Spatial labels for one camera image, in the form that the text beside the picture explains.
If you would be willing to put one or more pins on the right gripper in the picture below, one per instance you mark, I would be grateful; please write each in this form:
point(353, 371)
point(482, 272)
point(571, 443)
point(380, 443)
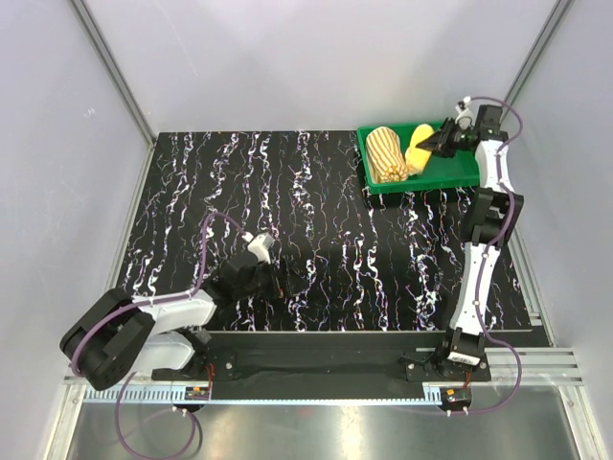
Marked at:
point(438, 142)

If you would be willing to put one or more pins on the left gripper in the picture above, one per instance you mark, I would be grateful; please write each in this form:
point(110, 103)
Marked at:
point(290, 284)

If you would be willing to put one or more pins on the yellow chick towel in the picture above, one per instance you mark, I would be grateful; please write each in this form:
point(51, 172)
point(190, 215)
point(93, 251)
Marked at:
point(416, 158)

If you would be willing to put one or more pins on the orange striped towel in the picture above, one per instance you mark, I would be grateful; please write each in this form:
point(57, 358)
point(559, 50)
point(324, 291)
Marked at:
point(386, 158)

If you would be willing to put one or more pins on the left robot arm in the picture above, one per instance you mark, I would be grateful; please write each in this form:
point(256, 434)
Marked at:
point(120, 334)

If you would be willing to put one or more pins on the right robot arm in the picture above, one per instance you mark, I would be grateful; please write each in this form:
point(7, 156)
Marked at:
point(489, 223)

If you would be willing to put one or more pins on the green plastic tray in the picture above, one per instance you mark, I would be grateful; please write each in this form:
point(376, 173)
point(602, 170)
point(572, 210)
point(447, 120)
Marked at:
point(439, 173)

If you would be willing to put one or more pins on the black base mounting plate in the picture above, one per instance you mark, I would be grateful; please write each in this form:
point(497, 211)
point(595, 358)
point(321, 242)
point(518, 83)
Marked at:
point(320, 350)

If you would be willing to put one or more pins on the left connector box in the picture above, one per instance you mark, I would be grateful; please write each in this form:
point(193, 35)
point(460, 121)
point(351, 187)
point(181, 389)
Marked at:
point(197, 393)

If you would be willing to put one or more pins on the connector box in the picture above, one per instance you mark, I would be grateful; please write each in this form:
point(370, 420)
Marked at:
point(197, 393)
point(456, 399)

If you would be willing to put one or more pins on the right connector box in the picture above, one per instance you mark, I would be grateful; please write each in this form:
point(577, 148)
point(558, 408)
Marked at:
point(456, 399)

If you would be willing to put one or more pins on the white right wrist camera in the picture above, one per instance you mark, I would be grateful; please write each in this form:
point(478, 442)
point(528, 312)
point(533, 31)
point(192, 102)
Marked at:
point(464, 118)

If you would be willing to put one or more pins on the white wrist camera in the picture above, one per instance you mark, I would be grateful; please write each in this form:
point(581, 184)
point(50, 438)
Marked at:
point(464, 118)
point(259, 245)

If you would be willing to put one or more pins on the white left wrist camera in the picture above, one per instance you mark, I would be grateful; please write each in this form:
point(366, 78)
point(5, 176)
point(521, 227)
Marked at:
point(259, 245)

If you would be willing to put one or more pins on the aluminium frame rail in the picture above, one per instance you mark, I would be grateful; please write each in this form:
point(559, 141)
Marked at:
point(403, 382)

